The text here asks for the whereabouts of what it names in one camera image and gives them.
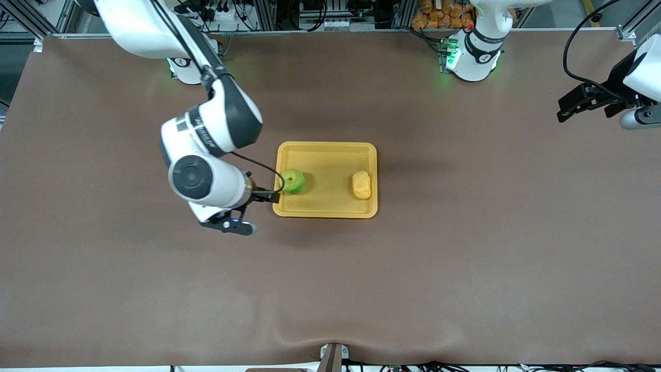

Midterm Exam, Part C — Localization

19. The metal clamp bracket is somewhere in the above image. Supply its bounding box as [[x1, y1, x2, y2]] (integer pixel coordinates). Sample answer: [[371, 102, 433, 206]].
[[316, 343, 350, 372]]

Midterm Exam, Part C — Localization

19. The yellow pole black foot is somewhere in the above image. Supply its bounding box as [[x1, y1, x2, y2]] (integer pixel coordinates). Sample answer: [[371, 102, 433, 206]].
[[583, 0, 604, 24]]

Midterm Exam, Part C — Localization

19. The yellow plastic tray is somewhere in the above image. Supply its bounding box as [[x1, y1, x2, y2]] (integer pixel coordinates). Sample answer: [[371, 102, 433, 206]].
[[273, 141, 379, 219]]

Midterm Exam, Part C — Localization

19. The bag of orange items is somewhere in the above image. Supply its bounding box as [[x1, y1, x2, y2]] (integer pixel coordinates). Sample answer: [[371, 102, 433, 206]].
[[411, 0, 475, 30]]

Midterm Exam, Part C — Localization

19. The yellow potato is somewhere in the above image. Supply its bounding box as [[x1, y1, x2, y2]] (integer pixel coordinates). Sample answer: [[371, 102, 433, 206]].
[[352, 171, 372, 200]]

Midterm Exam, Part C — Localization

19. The brown table mat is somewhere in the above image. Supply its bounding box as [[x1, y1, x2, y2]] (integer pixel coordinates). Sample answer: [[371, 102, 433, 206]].
[[0, 28, 661, 368]]

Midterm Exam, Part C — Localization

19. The green apple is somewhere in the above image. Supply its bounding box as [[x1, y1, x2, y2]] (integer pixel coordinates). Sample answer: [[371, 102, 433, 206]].
[[280, 168, 306, 195]]

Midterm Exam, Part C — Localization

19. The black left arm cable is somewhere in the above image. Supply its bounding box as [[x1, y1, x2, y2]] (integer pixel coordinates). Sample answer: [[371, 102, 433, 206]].
[[563, 0, 623, 100]]

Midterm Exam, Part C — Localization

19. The white power strip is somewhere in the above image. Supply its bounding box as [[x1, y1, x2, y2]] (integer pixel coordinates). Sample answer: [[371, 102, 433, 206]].
[[207, 8, 247, 33]]

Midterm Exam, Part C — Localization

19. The aluminium frame post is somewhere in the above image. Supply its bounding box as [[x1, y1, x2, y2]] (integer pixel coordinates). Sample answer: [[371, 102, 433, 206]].
[[5, 0, 47, 40], [617, 13, 649, 42], [392, 0, 418, 29], [252, 0, 278, 32]]

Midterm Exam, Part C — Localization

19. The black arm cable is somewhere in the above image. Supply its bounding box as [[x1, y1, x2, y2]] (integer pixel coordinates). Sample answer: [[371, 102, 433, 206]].
[[150, 0, 286, 196], [563, 0, 623, 100]]

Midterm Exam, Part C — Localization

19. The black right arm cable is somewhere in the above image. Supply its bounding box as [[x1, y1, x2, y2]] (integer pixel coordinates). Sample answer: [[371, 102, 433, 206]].
[[150, 0, 286, 196]]

